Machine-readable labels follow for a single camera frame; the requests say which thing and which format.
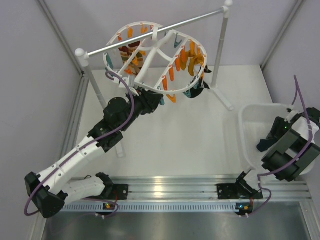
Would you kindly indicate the orange inner peg row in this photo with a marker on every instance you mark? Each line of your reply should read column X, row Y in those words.
column 174, row 63

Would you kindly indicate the teal clothes peg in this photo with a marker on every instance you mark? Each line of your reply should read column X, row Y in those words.
column 109, row 62
column 177, row 42
column 187, row 94
column 162, row 102

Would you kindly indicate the teal front clothes peg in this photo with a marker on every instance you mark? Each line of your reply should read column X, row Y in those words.
column 162, row 102

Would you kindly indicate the maroon striped sock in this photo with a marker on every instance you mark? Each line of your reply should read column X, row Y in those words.
column 137, row 63

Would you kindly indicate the teal left clothes peg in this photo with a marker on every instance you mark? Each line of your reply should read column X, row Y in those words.
column 109, row 62

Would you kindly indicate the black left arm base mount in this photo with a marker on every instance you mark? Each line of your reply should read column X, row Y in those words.
column 117, row 191

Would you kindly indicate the dark navy sock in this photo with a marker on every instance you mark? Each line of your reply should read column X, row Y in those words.
column 265, row 144
column 198, row 89

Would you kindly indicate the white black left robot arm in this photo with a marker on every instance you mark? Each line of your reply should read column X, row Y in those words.
column 52, row 189

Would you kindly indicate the mustard yellow sock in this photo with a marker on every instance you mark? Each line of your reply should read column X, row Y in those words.
column 195, row 56

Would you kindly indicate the black white patterned sock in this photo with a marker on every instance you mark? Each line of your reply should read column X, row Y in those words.
column 206, row 75

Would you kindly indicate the teal right clothes peg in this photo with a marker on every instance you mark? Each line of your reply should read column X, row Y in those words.
column 187, row 94

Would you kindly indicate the teal back clothes peg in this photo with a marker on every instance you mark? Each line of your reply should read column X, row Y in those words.
column 177, row 42

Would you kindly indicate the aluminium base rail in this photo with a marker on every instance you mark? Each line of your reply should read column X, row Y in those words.
column 202, row 188

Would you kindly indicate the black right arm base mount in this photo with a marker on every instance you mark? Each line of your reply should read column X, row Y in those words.
column 239, row 190

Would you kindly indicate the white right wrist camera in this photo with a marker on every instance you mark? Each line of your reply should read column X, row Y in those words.
column 291, row 113

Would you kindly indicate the slotted grey cable duct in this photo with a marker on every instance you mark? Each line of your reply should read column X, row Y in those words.
column 159, row 207

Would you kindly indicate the white plastic basket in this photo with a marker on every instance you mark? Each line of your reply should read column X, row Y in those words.
column 250, row 130

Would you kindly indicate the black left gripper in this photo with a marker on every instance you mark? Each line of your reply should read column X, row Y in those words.
column 149, row 101

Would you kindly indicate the white metal drying rack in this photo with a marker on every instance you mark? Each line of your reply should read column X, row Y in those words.
column 83, row 58

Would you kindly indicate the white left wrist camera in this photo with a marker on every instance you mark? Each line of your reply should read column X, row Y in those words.
column 127, row 84

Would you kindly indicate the orange front clothes peg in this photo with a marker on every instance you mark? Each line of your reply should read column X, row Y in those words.
column 172, row 98

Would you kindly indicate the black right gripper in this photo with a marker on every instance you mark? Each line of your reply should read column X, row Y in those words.
column 276, row 130

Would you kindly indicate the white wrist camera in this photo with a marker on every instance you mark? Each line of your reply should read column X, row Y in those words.
column 291, row 113
column 127, row 84

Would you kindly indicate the white round sock hanger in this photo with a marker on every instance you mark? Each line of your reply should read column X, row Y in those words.
column 150, row 76

